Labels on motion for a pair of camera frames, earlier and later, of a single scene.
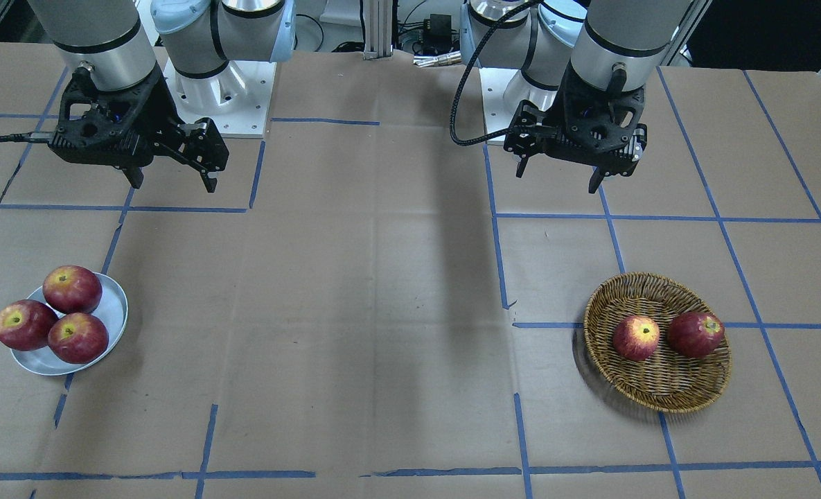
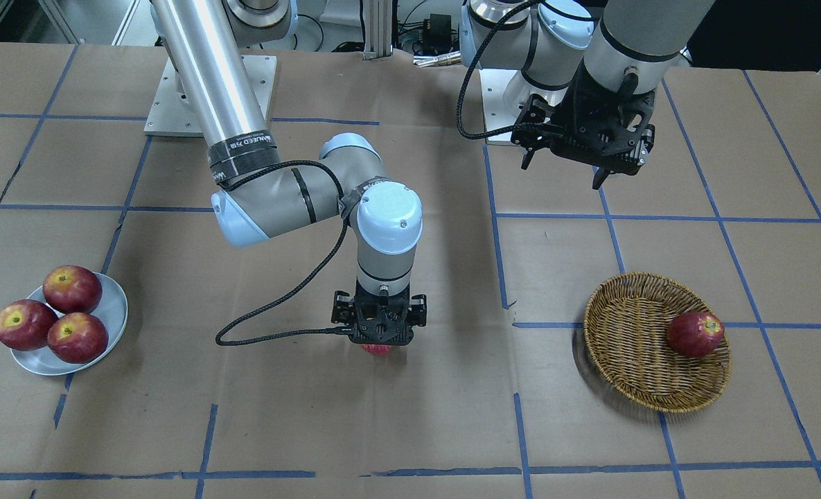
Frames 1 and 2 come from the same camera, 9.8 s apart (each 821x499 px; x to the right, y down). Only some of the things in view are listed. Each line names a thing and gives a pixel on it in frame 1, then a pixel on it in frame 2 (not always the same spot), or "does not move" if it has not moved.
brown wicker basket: x=665 y=381 does not move
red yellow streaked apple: x=635 y=337 -> x=376 y=349
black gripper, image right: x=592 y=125 does not move
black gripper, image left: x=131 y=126 -> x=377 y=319
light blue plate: x=112 y=310 does not move
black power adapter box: x=437 y=33 does not move
